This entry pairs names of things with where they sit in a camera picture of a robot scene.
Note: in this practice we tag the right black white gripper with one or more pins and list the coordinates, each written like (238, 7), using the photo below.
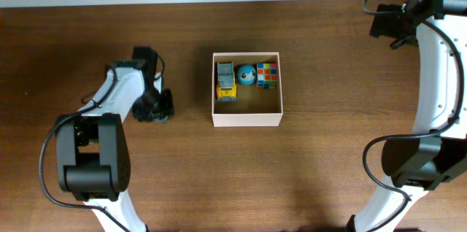
(381, 25)

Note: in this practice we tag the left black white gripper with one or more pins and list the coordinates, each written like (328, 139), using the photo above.
(170, 106)

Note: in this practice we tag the yellow grey toy dump truck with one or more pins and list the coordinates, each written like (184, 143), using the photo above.
(226, 89)

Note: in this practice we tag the blue round toy capsule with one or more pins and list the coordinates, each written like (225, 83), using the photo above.
(246, 74)

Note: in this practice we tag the colourful puzzle cube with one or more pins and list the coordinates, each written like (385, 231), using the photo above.
(267, 76)

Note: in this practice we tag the black round lid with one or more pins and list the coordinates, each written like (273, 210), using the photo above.
(161, 119)

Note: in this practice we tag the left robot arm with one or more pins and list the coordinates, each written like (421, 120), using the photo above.
(92, 155)

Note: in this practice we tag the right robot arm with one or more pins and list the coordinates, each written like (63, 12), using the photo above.
(435, 151)

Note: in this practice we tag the white cardboard box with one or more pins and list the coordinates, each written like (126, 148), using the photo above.
(253, 107)

